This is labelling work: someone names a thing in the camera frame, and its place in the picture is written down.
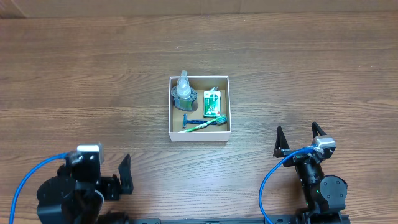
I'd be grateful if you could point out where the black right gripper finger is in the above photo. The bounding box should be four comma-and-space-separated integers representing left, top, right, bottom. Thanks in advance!
312, 121, 326, 138
274, 126, 290, 152

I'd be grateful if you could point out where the green toothbrush with cap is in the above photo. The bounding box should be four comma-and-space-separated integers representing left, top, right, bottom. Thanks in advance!
180, 114, 228, 133

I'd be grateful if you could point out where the blue disposable razor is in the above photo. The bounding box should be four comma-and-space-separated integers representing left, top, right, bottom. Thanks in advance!
182, 114, 218, 129

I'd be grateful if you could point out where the green soap pack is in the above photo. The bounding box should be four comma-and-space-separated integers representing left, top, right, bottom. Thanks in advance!
203, 87, 221, 118

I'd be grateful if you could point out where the clear pump soap bottle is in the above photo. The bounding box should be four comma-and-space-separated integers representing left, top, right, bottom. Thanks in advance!
170, 70, 198, 112

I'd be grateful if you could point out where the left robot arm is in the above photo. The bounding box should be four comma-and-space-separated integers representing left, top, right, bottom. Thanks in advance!
37, 152, 134, 224

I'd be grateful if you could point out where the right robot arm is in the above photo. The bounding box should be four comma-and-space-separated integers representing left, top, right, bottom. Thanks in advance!
273, 122, 350, 224

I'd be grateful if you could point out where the white cardboard box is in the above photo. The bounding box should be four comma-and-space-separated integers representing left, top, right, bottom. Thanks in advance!
168, 76, 232, 142

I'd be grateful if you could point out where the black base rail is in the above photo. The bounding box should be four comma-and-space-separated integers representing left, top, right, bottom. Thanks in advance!
96, 212, 351, 224

